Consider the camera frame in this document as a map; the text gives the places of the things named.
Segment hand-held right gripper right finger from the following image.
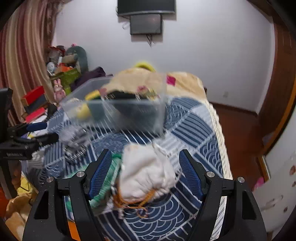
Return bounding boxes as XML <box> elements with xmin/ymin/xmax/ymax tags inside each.
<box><xmin>179</xmin><ymin>149</ymin><xmax>270</xmax><ymax>241</ymax></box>

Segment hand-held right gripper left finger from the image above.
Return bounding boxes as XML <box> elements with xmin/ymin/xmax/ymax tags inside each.
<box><xmin>22</xmin><ymin>148</ymin><xmax>113</xmax><ymax>241</ymax></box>

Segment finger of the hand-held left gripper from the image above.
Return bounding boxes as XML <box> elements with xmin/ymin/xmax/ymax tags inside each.
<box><xmin>14</xmin><ymin>133</ymin><xmax>60</xmax><ymax>147</ymax></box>
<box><xmin>8</xmin><ymin>122</ymin><xmax>48</xmax><ymax>137</ymax></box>

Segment green knitted cloth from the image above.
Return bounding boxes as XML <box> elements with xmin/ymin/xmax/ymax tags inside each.
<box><xmin>89</xmin><ymin>154</ymin><xmax>123</xmax><ymax>209</ymax></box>

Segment white cloth bag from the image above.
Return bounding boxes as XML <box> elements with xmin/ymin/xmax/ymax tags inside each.
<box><xmin>111</xmin><ymin>142</ymin><xmax>177</xmax><ymax>218</ymax></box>

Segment clear plastic storage box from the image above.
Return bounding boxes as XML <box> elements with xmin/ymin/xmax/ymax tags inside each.
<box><xmin>60</xmin><ymin>72</ymin><xmax>170</xmax><ymax>137</ymax></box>

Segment yellow soft toy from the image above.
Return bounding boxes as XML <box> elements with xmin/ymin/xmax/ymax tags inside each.
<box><xmin>77</xmin><ymin>90</ymin><xmax>105</xmax><ymax>121</ymax></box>

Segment crumpled clear plastic wrap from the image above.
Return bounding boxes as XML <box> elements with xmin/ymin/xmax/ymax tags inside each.
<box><xmin>59</xmin><ymin>126</ymin><xmax>91</xmax><ymax>158</ymax></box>

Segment red flat box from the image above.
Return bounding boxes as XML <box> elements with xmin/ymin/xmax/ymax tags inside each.
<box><xmin>21</xmin><ymin>86</ymin><xmax>47</xmax><ymax>106</ymax></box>

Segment pink rabbit plush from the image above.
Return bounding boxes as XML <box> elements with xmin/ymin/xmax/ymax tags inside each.
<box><xmin>54</xmin><ymin>79</ymin><xmax>67</xmax><ymax>102</ymax></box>

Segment blue patterned bedsheet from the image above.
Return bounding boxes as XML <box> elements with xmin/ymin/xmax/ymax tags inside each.
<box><xmin>28</xmin><ymin>93</ymin><xmax>232</xmax><ymax>241</ymax></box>

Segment green cardboard box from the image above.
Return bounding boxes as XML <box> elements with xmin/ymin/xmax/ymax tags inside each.
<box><xmin>50</xmin><ymin>68</ymin><xmax>80</xmax><ymax>87</ymax></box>

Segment purple cloth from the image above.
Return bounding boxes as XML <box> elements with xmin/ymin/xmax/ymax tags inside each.
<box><xmin>71</xmin><ymin>67</ymin><xmax>107</xmax><ymax>91</ymax></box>

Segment striped curtain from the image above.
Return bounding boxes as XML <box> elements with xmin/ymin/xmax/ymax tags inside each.
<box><xmin>0</xmin><ymin>0</ymin><xmax>61</xmax><ymax>130</ymax></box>

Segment green dinosaur plush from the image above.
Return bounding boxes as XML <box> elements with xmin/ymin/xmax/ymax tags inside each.
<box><xmin>64</xmin><ymin>46</ymin><xmax>89</xmax><ymax>73</ymax></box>

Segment white cabinet with stickers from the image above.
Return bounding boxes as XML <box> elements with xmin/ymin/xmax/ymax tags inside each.
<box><xmin>252</xmin><ymin>111</ymin><xmax>296</xmax><ymax>232</ymax></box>

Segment beige floral blanket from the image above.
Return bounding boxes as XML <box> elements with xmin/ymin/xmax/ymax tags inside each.
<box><xmin>102</xmin><ymin>68</ymin><xmax>207</xmax><ymax>102</ymax></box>

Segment wooden door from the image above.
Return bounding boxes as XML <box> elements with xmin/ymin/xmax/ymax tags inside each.
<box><xmin>251</xmin><ymin>0</ymin><xmax>296</xmax><ymax>160</ymax></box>

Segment yellow ring toy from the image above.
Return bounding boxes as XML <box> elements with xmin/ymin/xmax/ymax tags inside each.
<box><xmin>134</xmin><ymin>61</ymin><xmax>156</xmax><ymax>71</ymax></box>

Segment black wall-mounted box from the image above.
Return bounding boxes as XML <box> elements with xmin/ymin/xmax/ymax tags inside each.
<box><xmin>130</xmin><ymin>14</ymin><xmax>163</xmax><ymax>36</ymax></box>

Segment black wall television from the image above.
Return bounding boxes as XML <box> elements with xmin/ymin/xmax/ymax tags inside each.
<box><xmin>117</xmin><ymin>0</ymin><xmax>175</xmax><ymax>16</ymax></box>

